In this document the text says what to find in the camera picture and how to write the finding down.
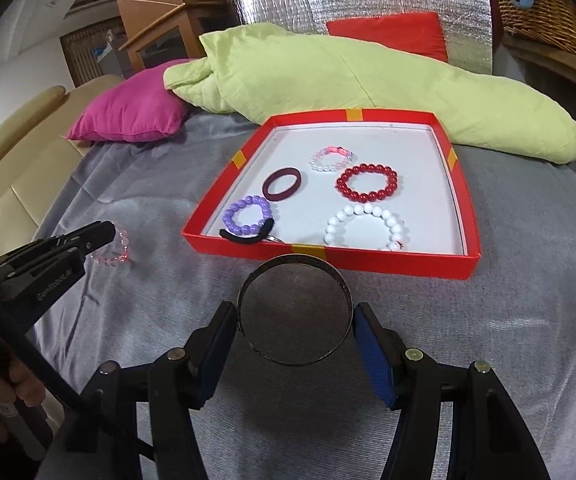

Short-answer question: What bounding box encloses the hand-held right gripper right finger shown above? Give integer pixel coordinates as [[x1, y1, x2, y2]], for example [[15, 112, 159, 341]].
[[353, 302, 551, 480]]

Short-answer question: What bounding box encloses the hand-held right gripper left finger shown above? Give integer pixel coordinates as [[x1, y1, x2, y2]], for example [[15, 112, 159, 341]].
[[65, 301, 239, 480]]

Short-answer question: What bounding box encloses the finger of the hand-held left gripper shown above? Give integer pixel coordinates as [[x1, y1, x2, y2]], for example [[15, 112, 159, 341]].
[[53, 221, 118, 255], [0, 240, 94, 278]]

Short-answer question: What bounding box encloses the clear pink bead bracelet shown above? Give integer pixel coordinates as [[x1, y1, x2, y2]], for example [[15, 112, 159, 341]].
[[88, 227, 134, 267]]

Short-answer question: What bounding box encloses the silver metal bangle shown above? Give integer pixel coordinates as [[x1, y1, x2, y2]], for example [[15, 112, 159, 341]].
[[238, 254, 355, 365]]

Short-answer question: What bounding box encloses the purple bead bracelet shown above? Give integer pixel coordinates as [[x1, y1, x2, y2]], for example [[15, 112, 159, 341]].
[[223, 195, 273, 237]]

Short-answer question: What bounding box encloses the dark red ring bangle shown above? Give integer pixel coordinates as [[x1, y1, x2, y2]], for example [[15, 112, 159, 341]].
[[261, 166, 303, 202]]

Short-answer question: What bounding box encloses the red bead bracelet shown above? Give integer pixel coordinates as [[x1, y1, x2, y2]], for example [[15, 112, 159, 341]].
[[336, 161, 399, 204]]

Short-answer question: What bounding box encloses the pink white bead bracelet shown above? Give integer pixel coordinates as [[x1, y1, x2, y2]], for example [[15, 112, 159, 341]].
[[309, 146, 355, 173]]

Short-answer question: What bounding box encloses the red cardboard box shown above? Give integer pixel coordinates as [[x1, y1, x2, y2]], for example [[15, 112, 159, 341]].
[[181, 108, 482, 281]]

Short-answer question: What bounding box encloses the beige leather sofa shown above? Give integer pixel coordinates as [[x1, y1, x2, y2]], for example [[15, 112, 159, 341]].
[[0, 74, 125, 242]]

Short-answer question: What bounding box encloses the magenta pillow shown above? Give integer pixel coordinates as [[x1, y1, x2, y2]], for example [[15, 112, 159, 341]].
[[67, 60, 191, 143]]

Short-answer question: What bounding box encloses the grey blanket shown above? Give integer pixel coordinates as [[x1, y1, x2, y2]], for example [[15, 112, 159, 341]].
[[28, 110, 576, 480]]

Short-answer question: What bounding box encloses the brown lattice panel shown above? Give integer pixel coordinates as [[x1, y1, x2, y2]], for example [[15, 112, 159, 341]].
[[60, 16, 130, 86]]

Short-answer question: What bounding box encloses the wooden cabinet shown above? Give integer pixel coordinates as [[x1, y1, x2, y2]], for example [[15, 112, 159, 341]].
[[112, 0, 229, 72]]

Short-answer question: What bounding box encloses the light green pillow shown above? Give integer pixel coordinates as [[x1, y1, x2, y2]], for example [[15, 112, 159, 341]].
[[163, 22, 576, 165]]

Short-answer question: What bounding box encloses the red pillow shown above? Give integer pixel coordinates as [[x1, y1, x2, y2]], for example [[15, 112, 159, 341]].
[[326, 11, 448, 61]]

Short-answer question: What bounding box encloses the black hair tie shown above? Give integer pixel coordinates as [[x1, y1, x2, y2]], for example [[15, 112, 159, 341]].
[[218, 217, 285, 246]]

